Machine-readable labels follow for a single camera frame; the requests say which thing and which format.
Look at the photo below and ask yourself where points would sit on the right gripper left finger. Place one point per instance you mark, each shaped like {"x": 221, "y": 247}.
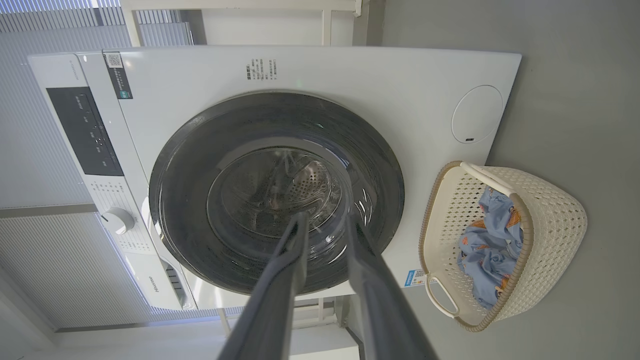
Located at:
{"x": 270, "y": 300}

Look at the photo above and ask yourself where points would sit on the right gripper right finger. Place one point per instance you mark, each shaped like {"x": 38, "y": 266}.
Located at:
{"x": 385, "y": 310}

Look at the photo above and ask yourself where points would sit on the blue cartoon print garment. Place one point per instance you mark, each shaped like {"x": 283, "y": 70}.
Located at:
{"x": 490, "y": 250}

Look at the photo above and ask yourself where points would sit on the dark round washer door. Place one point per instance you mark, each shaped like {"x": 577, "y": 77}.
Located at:
{"x": 190, "y": 200}

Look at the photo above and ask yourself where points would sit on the steel washing machine drum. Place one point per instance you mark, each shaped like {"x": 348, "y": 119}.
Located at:
{"x": 310, "y": 185}

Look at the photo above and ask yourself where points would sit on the white front-load washing machine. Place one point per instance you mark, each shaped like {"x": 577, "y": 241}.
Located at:
{"x": 350, "y": 70}

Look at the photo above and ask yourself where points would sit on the blue white energy label sticker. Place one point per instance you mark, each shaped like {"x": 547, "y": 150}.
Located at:
{"x": 417, "y": 278}

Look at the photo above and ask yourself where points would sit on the white control knob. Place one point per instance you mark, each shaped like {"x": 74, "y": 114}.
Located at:
{"x": 118, "y": 220}

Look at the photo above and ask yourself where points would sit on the cream perforated laundry basket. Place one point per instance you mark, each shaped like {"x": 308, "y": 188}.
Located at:
{"x": 550, "y": 225}

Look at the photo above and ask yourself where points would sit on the round white filter cover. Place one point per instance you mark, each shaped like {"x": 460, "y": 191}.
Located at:
{"x": 477, "y": 114}

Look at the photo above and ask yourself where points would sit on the black control panel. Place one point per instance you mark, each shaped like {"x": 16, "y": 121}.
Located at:
{"x": 85, "y": 130}

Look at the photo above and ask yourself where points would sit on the dark QR code sticker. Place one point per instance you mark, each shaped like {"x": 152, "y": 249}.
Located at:
{"x": 118, "y": 75}

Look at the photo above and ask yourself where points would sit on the white frame furniture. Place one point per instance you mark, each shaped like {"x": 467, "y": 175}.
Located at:
{"x": 265, "y": 25}

